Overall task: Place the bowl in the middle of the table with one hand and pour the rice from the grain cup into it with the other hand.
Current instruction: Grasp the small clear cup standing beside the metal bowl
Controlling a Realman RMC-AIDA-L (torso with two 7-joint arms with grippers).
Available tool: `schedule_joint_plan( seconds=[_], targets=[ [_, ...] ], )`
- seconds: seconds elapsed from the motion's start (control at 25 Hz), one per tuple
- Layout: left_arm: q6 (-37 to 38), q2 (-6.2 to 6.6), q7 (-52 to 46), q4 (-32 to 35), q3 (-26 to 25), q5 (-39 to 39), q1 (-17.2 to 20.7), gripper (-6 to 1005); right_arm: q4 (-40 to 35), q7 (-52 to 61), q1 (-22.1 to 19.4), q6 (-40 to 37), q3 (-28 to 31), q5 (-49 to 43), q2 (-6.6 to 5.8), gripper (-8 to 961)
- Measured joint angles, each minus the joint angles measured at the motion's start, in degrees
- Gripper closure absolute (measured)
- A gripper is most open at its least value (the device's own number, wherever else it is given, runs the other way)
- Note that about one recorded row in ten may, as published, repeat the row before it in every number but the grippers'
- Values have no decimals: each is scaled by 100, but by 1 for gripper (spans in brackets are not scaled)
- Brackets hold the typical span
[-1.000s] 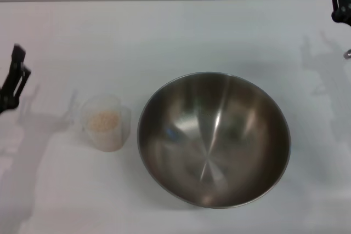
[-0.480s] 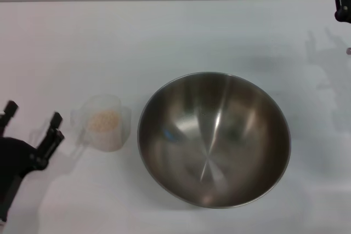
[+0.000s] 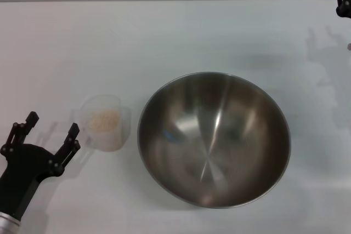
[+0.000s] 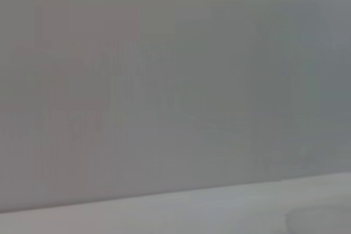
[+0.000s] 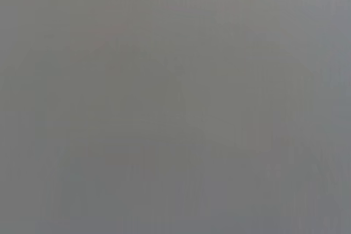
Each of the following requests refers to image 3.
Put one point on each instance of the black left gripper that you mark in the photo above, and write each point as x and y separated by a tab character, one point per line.
24	173

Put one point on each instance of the white rice grains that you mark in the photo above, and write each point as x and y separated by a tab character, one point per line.
103	121

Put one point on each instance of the clear plastic measuring cup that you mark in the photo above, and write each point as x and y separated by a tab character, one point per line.
107	130

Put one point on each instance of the stainless steel mixing bowl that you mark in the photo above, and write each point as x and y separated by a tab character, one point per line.
214	141

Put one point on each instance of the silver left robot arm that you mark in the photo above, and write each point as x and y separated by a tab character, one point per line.
8	224

